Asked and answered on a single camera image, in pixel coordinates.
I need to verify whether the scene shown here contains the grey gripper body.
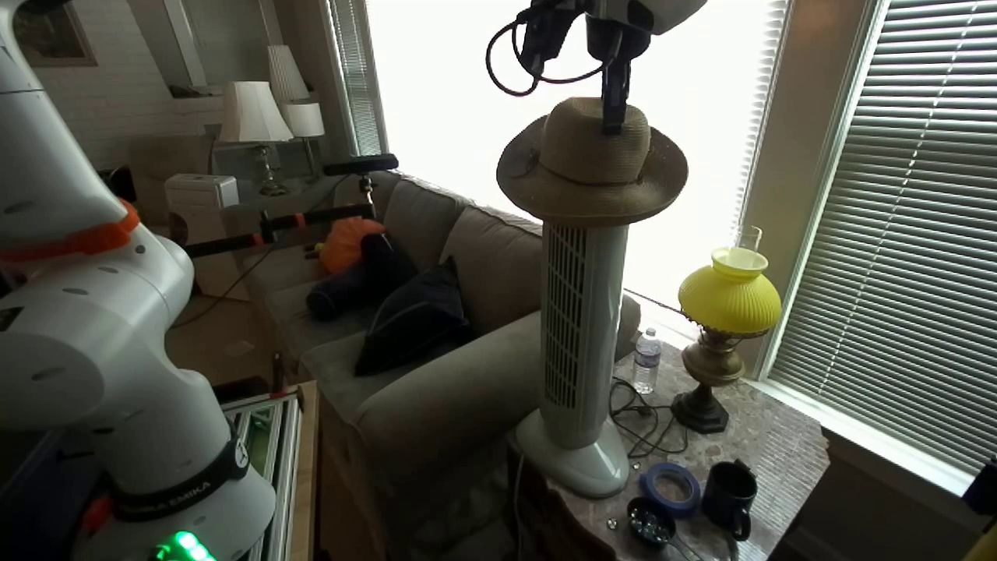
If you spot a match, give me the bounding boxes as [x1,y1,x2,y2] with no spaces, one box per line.
[581,0,710,40]

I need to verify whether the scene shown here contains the tan brimmed hat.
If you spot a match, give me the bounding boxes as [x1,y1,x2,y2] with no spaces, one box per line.
[496,92,693,231]

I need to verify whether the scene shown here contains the white tower fan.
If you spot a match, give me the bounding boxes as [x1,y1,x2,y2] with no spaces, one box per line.
[513,216,635,502]

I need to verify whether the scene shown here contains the yellow glass oil lamp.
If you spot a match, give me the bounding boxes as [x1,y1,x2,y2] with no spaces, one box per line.
[669,243,785,437]

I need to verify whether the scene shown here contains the clear plastic water bottle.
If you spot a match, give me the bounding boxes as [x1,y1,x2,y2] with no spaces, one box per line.
[630,327,668,405]

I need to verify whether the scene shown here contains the black pillow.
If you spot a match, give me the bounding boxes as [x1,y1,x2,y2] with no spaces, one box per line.
[352,256,480,381]

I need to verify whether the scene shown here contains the orange cushion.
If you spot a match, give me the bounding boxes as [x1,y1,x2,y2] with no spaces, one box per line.
[312,212,389,281]

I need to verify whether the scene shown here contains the small white shade table lamp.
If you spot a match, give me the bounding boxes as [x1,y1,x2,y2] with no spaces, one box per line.
[281,95,332,180]

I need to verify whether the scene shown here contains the white window blinds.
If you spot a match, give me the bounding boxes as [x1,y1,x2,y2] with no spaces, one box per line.
[763,0,997,484]

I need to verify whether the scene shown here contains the dark blanket bundle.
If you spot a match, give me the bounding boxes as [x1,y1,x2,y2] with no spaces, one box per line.
[304,231,425,324]

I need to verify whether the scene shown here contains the beige fabric sofa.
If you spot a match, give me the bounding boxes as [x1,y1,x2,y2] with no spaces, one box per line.
[246,168,648,561]

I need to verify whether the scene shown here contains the large white shade table lamp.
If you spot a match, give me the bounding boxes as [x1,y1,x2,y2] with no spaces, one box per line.
[214,78,296,200]

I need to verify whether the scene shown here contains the blue tape roll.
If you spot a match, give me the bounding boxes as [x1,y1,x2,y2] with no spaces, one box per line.
[635,457,709,520]

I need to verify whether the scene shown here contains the black mug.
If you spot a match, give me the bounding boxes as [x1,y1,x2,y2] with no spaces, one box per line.
[701,457,763,545]

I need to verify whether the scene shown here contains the white box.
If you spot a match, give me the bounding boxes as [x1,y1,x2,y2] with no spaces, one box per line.
[163,172,242,248]

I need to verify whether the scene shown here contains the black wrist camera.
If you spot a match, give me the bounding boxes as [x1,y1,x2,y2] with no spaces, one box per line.
[519,0,584,78]

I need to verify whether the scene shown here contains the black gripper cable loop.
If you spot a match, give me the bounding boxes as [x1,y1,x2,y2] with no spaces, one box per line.
[485,8,609,102]

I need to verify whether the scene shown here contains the black power cable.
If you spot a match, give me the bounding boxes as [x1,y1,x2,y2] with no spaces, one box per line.
[605,374,693,461]

